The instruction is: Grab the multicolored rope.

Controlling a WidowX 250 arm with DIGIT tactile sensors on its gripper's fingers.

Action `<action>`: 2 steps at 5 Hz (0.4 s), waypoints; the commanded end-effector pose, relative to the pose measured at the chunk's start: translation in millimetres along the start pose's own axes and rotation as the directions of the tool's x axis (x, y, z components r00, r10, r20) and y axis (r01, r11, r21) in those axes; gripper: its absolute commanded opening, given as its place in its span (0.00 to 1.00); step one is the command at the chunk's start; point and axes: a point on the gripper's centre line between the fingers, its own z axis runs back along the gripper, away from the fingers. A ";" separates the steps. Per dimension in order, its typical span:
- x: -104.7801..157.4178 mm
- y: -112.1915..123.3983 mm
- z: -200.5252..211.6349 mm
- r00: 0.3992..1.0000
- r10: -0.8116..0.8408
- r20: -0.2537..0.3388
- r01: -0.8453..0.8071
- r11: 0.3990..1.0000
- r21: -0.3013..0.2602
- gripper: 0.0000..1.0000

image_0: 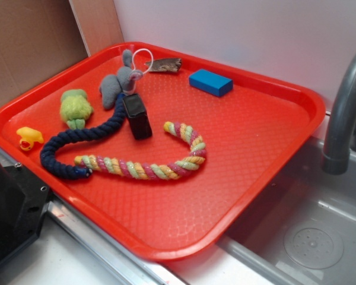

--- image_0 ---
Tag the red plastic tray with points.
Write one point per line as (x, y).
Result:
(250, 133)

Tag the brown wood bark piece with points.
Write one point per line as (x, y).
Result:
(165, 65)

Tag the grey plastic sink basin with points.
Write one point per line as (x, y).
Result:
(300, 192)

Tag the brown cardboard panel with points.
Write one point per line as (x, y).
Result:
(39, 39)

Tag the round sink drain cover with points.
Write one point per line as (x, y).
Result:
(313, 245)

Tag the grey plush elephant toy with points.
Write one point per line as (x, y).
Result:
(122, 82)

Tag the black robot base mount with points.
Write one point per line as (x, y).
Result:
(23, 199)

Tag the black rectangular box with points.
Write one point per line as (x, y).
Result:
(137, 116)

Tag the blue rectangular block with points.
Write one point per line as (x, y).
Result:
(210, 82)

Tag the green plush toy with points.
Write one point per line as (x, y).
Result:
(75, 108)

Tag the grey sink faucet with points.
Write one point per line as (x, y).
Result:
(340, 136)

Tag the yellow rubber duck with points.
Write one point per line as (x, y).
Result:
(28, 137)

